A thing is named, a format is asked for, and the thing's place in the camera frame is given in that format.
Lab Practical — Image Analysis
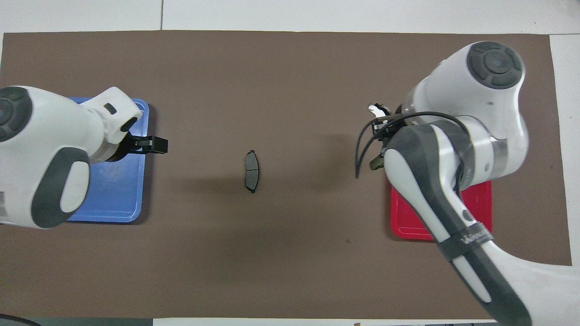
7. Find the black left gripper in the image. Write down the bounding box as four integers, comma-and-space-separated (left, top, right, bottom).
118, 131, 169, 160

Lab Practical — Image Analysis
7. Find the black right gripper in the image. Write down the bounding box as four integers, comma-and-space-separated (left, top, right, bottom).
371, 106, 411, 159

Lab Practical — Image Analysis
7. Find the dark brake pad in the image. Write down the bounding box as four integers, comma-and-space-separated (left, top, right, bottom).
244, 150, 261, 194

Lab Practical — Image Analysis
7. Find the blue plastic tray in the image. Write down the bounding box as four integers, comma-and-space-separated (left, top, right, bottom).
67, 97, 150, 224

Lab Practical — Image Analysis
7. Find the brown table mat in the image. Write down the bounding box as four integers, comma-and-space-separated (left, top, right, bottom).
0, 30, 573, 320

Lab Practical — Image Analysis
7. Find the red plastic tray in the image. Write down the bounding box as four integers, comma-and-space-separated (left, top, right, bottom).
390, 179, 493, 241

